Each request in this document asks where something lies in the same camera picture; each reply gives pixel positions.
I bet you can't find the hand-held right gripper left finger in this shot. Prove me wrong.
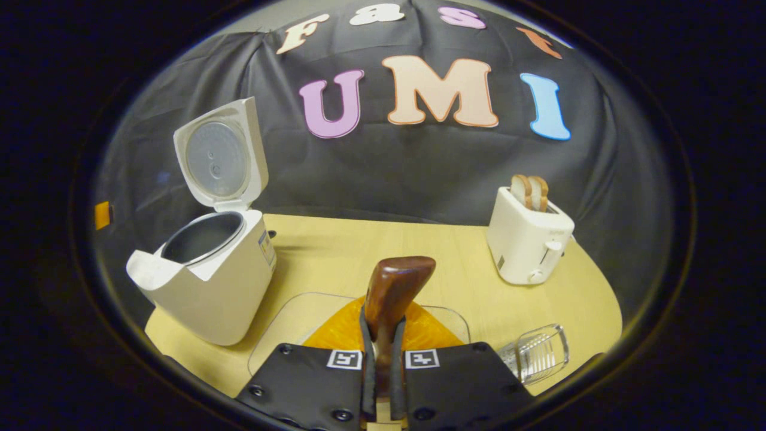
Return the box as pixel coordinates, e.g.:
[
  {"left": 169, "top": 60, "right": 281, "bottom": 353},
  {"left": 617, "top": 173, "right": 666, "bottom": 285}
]
[{"left": 235, "top": 296, "right": 379, "bottom": 431}]

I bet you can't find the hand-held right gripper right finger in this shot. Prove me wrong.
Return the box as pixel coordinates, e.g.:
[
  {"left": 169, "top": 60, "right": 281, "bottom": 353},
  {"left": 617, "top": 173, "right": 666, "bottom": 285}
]
[{"left": 390, "top": 302, "right": 536, "bottom": 431}]

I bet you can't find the clear wire chopstick holder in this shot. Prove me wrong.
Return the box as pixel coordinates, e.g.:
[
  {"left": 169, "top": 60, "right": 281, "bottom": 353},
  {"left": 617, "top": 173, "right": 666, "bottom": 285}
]
[{"left": 497, "top": 324, "right": 569, "bottom": 384}]

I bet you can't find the brown wooden spoon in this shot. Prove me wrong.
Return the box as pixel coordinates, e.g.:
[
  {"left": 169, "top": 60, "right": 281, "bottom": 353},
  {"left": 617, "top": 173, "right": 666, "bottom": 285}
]
[{"left": 363, "top": 256, "right": 437, "bottom": 414}]

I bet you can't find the white rice cooker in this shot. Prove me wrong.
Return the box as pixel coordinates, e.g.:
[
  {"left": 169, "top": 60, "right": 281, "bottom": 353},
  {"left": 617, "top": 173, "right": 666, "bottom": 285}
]
[{"left": 126, "top": 97, "right": 277, "bottom": 347}]

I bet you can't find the white toaster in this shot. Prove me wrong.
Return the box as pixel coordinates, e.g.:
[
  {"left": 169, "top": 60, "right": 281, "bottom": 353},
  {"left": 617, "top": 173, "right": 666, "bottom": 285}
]
[{"left": 486, "top": 186, "right": 575, "bottom": 286}]

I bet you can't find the brown toast slice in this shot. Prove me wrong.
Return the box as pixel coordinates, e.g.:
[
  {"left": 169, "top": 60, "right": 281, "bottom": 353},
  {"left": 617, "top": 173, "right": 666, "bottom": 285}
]
[
  {"left": 530, "top": 176, "right": 549, "bottom": 212},
  {"left": 510, "top": 174, "right": 533, "bottom": 209}
]

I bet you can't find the black backdrop cloth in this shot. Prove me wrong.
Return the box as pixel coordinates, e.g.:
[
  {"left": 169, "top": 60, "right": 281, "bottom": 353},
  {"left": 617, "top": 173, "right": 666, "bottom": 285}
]
[{"left": 93, "top": 0, "right": 677, "bottom": 324}]

